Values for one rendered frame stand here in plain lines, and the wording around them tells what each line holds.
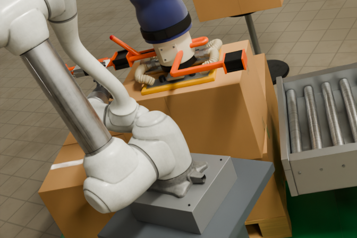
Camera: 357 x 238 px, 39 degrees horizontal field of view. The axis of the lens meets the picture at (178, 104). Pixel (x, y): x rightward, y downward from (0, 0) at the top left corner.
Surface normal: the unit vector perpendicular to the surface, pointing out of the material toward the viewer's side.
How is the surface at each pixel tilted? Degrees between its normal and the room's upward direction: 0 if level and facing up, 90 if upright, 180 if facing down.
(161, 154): 82
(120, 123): 92
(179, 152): 89
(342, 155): 90
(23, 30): 82
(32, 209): 0
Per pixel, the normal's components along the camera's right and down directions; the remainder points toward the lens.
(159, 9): 0.07, 0.27
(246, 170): -0.31, -0.82
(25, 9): 0.61, -0.02
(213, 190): 0.80, 0.04
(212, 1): -0.28, 0.56
